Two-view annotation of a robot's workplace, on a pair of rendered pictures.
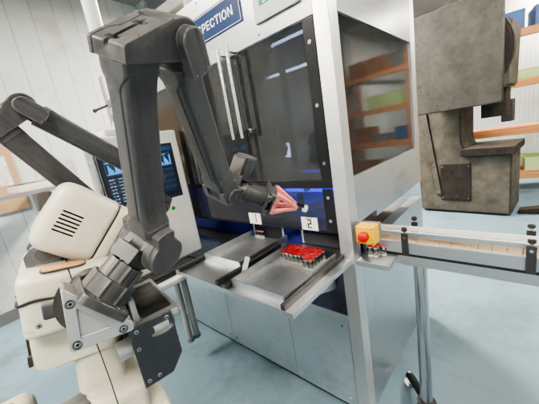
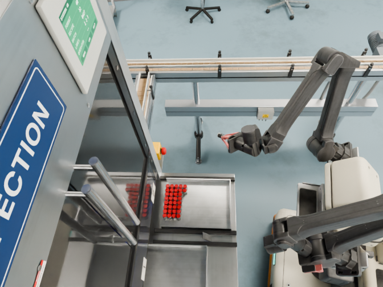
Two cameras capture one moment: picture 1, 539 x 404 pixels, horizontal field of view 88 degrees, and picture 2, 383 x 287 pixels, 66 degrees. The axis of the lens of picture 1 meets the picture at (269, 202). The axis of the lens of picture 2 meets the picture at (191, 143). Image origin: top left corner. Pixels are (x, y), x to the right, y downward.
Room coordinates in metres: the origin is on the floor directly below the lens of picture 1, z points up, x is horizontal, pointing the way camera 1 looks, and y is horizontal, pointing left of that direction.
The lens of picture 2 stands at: (1.34, 0.44, 2.33)
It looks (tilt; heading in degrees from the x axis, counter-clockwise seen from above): 57 degrees down; 235
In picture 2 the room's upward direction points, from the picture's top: 6 degrees counter-clockwise
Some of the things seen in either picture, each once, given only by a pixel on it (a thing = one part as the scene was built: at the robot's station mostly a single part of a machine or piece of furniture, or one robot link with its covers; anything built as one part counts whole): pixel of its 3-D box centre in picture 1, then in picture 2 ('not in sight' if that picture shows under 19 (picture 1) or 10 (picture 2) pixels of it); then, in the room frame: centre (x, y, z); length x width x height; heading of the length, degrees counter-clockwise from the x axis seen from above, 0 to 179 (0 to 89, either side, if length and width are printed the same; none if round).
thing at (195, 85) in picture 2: not in sight; (196, 110); (0.40, -0.75, 0.46); 0.09 x 0.09 x 0.77; 46
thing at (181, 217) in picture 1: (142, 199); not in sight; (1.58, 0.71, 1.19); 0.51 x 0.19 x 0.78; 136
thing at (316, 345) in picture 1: (266, 262); not in sight; (2.11, 0.10, 0.44); 2.06 x 1.00 x 0.88; 46
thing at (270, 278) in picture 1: (285, 269); (196, 203); (1.02, -0.02, 0.90); 0.34 x 0.26 x 0.04; 136
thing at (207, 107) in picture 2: not in sight; (267, 107); (0.01, -0.37, 0.49); 1.60 x 0.08 x 0.12; 136
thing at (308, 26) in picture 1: (320, 132); (139, 129); (1.10, -0.24, 1.40); 0.05 x 0.01 x 0.80; 46
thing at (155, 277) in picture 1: (172, 268); not in sight; (1.42, 0.57, 0.82); 0.40 x 0.14 x 0.02; 136
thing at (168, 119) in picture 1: (165, 140); not in sight; (1.92, 0.61, 1.51); 0.49 x 0.01 x 0.59; 46
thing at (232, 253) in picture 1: (247, 247); (168, 274); (1.34, 0.15, 0.90); 0.34 x 0.26 x 0.04; 136
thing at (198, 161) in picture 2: not in sight; (199, 136); (0.40, -0.75, 0.07); 0.50 x 0.08 x 0.14; 46
